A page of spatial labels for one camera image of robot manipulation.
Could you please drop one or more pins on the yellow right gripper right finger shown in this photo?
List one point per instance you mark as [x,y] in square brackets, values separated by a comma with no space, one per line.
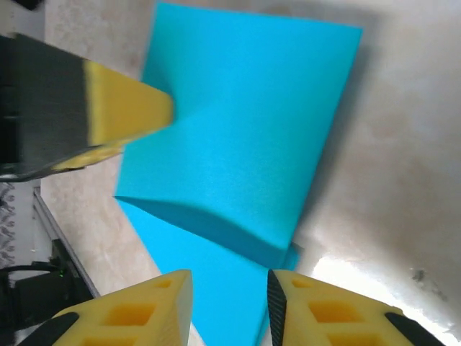
[295,317]

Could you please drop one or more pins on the blue square paper sheet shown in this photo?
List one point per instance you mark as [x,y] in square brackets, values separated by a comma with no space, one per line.
[245,126]

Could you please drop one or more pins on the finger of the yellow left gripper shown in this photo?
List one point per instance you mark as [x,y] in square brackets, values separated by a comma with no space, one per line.
[129,108]
[93,156]

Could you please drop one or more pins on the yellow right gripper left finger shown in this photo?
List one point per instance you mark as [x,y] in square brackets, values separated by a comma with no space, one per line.
[173,313]

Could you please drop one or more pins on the aluminium table edge rail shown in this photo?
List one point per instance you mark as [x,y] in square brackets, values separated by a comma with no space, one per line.
[54,225]

